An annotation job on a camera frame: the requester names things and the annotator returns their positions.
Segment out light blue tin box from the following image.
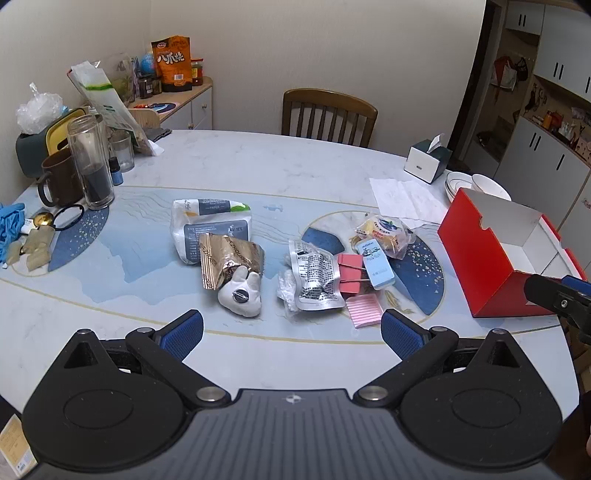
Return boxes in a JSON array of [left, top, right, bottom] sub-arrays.
[[357, 239, 396, 291]]

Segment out white sideboard cabinet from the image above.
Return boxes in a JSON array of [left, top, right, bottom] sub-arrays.
[[128, 76, 214, 132]]

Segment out blueberry bread packet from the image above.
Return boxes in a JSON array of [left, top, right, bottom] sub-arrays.
[[355, 215, 416, 260]]

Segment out green striped plastic bag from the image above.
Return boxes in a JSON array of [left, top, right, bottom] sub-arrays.
[[68, 60, 165, 158]]

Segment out orange snack bag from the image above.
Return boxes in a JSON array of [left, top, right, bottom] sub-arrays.
[[151, 36, 193, 93]]

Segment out yellow paper package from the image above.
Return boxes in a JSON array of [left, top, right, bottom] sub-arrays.
[[0, 413, 38, 479]]

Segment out glass tumbler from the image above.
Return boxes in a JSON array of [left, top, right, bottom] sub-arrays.
[[67, 115, 115, 211]]

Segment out gold foil snack packet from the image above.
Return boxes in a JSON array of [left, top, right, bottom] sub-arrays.
[[198, 233, 265, 291]]

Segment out beige plastic packets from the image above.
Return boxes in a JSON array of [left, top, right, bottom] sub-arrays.
[[8, 227, 57, 272]]

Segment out silver foil packet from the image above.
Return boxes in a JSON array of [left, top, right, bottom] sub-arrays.
[[288, 239, 347, 311]]

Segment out green and white tissue box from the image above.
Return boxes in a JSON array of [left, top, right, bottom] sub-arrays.
[[405, 134, 454, 184]]

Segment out black hair tie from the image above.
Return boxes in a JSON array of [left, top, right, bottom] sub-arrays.
[[52, 205, 86, 231]]

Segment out brown mug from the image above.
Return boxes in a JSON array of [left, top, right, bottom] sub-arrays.
[[37, 150, 85, 208]]

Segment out red cardboard box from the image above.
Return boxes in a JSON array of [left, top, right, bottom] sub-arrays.
[[437, 188, 587, 319]]

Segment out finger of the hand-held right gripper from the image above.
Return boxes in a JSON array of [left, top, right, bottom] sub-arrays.
[[561, 275, 591, 296], [524, 274, 591, 344]]

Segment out dark green storage container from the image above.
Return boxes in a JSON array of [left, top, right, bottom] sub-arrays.
[[16, 107, 89, 179]]

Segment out pink binder clip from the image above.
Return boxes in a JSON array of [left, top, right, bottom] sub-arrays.
[[336, 253, 371, 296]]

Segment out small silvery packet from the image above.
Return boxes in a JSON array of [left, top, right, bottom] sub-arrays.
[[276, 269, 298, 318]]

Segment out light wooden stand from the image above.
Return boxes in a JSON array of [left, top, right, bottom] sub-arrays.
[[127, 108, 161, 131]]

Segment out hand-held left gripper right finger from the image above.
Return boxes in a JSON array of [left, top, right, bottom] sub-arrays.
[[353, 308, 532, 409]]

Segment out glass cup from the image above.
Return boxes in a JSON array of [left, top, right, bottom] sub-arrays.
[[110, 130, 136, 174]]

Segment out white plush toy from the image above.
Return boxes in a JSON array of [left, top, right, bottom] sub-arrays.
[[217, 267, 264, 319]]

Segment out wooden chair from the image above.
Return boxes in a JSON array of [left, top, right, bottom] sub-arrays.
[[281, 89, 378, 149]]

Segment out white paper tissue sheet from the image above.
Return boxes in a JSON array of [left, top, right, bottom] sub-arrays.
[[369, 178, 455, 228]]

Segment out white bowl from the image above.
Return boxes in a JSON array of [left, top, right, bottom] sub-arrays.
[[471, 174, 512, 202]]

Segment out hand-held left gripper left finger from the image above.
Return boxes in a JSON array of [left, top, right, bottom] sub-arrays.
[[62, 309, 232, 409]]

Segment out clear plant terrarium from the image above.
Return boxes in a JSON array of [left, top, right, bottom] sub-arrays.
[[99, 52, 139, 105]]

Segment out white wall cabinet unit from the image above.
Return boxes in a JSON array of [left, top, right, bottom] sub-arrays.
[[494, 0, 591, 232]]

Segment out pink ribbed pad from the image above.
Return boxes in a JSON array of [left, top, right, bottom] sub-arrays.
[[345, 295, 382, 329]]

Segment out white bag with grey label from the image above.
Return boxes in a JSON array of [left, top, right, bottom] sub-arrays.
[[172, 198, 253, 265]]

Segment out red hanging bag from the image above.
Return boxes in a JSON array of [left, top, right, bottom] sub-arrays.
[[493, 55, 519, 92]]

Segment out crumpled clear plastic bag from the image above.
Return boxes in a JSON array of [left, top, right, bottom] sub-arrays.
[[17, 82, 64, 136]]

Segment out blue cloth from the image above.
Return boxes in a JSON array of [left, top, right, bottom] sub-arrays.
[[0, 202, 27, 265]]

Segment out white plate stack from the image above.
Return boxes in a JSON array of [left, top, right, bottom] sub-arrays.
[[444, 171, 474, 204]]

